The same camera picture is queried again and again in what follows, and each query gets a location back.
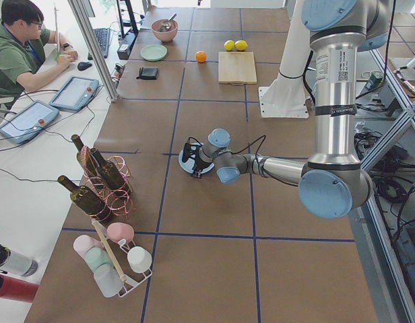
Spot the person in green hoodie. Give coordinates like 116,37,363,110
0,0,78,98

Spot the copper wire bottle rack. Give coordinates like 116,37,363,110
77,145,133,219

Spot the light green cup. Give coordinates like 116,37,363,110
84,247,113,272

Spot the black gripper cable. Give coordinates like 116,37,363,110
187,135,267,162

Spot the white cup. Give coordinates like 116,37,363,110
127,246,152,273

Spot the blue teach pendant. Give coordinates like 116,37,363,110
49,76,99,112
0,100,59,144

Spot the red thermos bottle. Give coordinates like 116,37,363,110
0,275,39,303

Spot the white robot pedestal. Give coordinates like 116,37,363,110
259,0,311,118

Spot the orange mandarin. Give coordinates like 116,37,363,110
195,50,207,63

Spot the light blue plate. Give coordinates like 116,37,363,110
179,150,214,174

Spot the aluminium frame post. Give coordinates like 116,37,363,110
67,0,119,102

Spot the light green plate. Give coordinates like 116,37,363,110
140,44,168,62

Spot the yellow lemon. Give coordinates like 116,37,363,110
224,40,235,52
234,40,248,51

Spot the white wire cup rack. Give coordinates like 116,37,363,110
106,234,153,298

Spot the folded grey cloth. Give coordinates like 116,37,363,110
136,67,159,80

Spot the wooden rack handle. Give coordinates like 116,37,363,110
92,220,127,282

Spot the dark wine bottle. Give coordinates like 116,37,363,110
71,134,97,178
57,175,110,221
90,147,129,192

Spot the grey blue cup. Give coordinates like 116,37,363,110
94,264,124,297

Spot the grey water bottle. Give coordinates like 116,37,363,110
0,244,38,277

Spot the pink bowl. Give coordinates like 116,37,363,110
151,19,178,42

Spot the bamboo cutting board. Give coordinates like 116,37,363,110
218,52,257,84

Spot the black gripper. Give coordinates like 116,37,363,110
192,147,214,178

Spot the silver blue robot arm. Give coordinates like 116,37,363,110
181,1,394,219

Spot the pink cup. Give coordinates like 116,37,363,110
73,235,104,259
106,222,135,243

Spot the black computer mouse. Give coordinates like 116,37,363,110
77,61,92,71

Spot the black keyboard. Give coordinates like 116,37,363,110
93,28,111,58

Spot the black desktop box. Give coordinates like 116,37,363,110
117,31,137,61

